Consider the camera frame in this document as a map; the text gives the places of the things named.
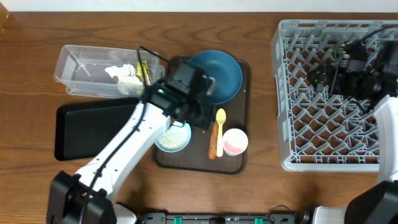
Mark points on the pink white cup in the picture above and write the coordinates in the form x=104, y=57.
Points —
x=235, y=142

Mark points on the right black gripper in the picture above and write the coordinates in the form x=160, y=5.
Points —
x=337, y=74

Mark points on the brown serving tray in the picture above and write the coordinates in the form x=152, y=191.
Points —
x=194, y=156

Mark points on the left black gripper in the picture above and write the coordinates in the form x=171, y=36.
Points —
x=203, y=121

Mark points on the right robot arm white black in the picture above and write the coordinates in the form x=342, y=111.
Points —
x=378, y=204

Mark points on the pale yellow plastic spoon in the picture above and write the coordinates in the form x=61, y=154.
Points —
x=220, y=119

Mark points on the black waste tray bin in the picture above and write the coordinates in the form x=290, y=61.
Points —
x=84, y=129

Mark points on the light blue bowl with rice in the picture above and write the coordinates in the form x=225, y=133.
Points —
x=176, y=137

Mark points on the dark blue plate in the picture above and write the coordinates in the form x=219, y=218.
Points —
x=226, y=71

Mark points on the white tissue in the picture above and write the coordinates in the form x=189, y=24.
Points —
x=127, y=79

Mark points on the grey dishwasher rack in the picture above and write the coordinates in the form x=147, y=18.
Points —
x=317, y=131

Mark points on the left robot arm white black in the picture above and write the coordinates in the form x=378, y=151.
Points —
x=89, y=195

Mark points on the orange carrot stick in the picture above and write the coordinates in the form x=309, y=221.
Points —
x=213, y=142

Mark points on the clear plastic waste bin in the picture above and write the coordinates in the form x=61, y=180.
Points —
x=82, y=69

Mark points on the green yellow snack wrapper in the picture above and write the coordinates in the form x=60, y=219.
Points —
x=143, y=74

